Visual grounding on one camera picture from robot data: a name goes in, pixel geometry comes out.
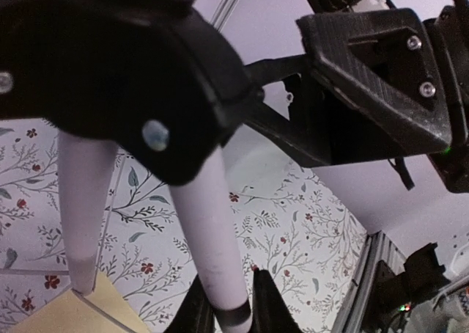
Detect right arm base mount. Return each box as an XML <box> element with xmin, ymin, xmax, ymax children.
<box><xmin>362</xmin><ymin>243</ymin><xmax>450</xmax><ymax>332</ymax></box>

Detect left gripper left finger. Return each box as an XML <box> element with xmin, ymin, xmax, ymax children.
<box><xmin>166</xmin><ymin>275</ymin><xmax>215</xmax><ymax>333</ymax></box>

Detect front aluminium rail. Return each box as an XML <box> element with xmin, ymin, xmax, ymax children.
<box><xmin>331</xmin><ymin>231</ymin><xmax>406</xmax><ymax>333</ymax></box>

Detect right aluminium frame post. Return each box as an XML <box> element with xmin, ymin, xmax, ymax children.
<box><xmin>211</xmin><ymin>0</ymin><xmax>239</xmax><ymax>31</ymax></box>

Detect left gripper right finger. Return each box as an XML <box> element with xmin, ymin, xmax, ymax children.
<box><xmin>251</xmin><ymin>269</ymin><xmax>301</xmax><ymax>333</ymax></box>

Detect silver tripod music stand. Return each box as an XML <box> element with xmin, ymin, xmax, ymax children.
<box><xmin>0</xmin><ymin>0</ymin><xmax>268</xmax><ymax>330</ymax></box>

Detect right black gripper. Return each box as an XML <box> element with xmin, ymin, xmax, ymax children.
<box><xmin>297</xmin><ymin>0</ymin><xmax>468</xmax><ymax>194</ymax></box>

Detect floral table mat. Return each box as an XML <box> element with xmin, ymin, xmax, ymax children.
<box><xmin>1</xmin><ymin>120</ymin><xmax>366</xmax><ymax>332</ymax></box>

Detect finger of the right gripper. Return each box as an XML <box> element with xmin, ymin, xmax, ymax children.
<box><xmin>245</xmin><ymin>56</ymin><xmax>403</xmax><ymax>167</ymax></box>

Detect yellow sheet music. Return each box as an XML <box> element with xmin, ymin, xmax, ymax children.
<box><xmin>7</xmin><ymin>273</ymin><xmax>149</xmax><ymax>333</ymax></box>

